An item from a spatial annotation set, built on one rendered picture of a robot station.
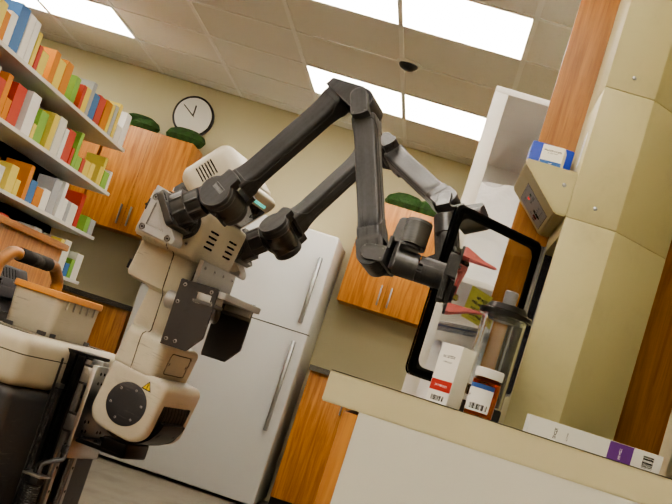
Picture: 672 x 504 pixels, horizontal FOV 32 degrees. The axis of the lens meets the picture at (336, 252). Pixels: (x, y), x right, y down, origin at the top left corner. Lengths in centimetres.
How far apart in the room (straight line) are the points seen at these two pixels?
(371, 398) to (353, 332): 663
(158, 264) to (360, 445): 147
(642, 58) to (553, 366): 70
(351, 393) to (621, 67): 137
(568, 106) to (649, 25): 40
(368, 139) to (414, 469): 124
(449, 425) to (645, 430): 150
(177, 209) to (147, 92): 593
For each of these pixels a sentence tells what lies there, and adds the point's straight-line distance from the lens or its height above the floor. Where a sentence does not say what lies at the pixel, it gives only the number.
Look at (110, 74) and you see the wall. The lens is 866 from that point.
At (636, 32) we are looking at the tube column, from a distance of 265.
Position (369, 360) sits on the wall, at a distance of 805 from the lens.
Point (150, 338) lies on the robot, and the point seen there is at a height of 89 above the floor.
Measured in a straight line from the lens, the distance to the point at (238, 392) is 744.
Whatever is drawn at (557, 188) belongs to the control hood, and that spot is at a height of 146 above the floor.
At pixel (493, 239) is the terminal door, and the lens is 271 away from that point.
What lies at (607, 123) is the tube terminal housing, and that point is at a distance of 259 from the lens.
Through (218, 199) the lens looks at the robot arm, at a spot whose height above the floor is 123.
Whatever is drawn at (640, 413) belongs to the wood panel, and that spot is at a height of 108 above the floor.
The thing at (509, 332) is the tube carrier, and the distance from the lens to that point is 235.
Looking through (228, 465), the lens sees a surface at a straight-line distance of 746.
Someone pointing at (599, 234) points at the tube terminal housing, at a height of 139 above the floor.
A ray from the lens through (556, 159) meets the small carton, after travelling 263.
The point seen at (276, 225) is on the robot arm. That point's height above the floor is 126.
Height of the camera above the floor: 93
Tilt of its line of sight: 6 degrees up
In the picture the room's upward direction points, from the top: 18 degrees clockwise
